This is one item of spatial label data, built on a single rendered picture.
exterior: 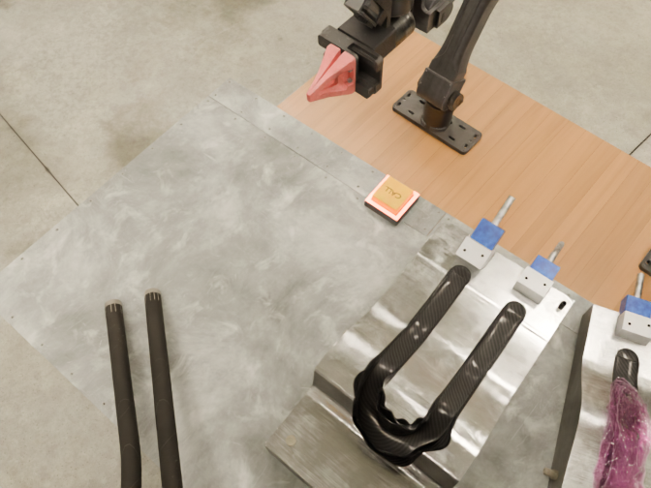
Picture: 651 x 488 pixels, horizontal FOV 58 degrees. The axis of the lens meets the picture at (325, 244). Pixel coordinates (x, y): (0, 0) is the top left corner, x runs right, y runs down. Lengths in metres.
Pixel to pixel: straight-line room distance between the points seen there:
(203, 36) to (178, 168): 1.55
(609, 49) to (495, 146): 1.62
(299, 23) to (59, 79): 1.05
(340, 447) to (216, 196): 0.57
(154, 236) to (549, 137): 0.86
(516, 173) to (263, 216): 0.53
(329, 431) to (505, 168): 0.66
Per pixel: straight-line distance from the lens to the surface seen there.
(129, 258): 1.21
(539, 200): 1.28
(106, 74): 2.75
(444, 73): 1.21
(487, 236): 1.04
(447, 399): 0.94
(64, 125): 2.62
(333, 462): 0.96
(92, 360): 1.15
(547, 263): 1.08
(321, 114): 1.35
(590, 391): 1.04
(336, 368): 0.92
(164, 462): 0.95
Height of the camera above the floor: 1.81
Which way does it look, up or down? 61 degrees down
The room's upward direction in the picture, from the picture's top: 2 degrees counter-clockwise
